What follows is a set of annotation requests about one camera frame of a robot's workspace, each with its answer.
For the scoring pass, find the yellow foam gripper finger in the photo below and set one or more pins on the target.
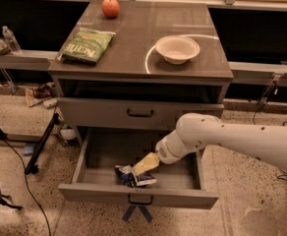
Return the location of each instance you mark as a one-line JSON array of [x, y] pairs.
[[149, 162]]

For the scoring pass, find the blue chip bag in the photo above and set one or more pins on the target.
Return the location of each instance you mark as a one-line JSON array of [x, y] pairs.
[[128, 178]]

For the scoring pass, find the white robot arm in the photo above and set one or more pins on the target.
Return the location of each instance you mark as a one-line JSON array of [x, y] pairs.
[[194, 132]]

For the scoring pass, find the open middle drawer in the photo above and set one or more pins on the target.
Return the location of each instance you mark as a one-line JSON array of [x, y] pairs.
[[177, 185]]

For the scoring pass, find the grey drawer cabinet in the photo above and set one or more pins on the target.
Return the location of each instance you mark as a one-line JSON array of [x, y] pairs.
[[130, 69]]

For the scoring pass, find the closed top drawer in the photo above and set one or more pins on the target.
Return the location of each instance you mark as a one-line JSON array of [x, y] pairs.
[[129, 114]]

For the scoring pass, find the green Kettle chip bag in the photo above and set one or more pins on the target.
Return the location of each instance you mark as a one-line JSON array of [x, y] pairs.
[[88, 45]]

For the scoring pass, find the small white cup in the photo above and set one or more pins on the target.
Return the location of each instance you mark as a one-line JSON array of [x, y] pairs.
[[68, 134]]

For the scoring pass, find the white bowl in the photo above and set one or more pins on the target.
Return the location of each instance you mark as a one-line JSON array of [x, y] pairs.
[[177, 49]]

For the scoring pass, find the black tripod leg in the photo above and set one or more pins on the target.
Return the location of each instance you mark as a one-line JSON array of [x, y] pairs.
[[32, 168]]

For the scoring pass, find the crumpled wrapper on floor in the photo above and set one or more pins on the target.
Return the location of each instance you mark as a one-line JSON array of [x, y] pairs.
[[35, 96]]

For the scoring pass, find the red apple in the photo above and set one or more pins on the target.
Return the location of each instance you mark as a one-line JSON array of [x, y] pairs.
[[110, 8]]

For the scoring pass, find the grey side shelf left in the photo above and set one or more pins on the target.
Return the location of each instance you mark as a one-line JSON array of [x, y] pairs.
[[32, 60]]

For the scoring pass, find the clear water bottle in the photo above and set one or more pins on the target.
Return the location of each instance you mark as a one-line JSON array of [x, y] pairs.
[[11, 40]]

